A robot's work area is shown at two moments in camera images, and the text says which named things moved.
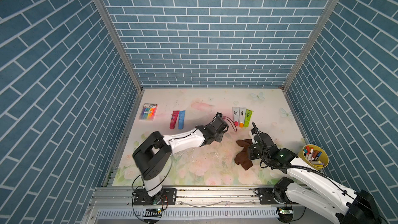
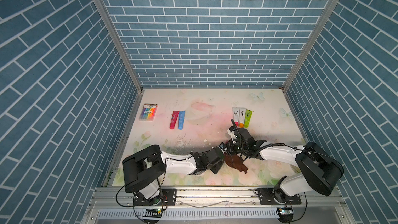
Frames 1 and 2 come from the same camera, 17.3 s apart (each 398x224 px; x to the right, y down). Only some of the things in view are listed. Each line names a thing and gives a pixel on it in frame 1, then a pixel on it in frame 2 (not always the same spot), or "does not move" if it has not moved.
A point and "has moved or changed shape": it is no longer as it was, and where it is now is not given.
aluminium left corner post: x=111 y=27 does not move
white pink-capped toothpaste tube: x=236 y=112 does not move
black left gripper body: x=218 y=137 → x=215 y=168
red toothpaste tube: x=174 y=117 does not move
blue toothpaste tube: x=181 y=119 does not move
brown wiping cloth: x=243 y=157 has moved or changed shape
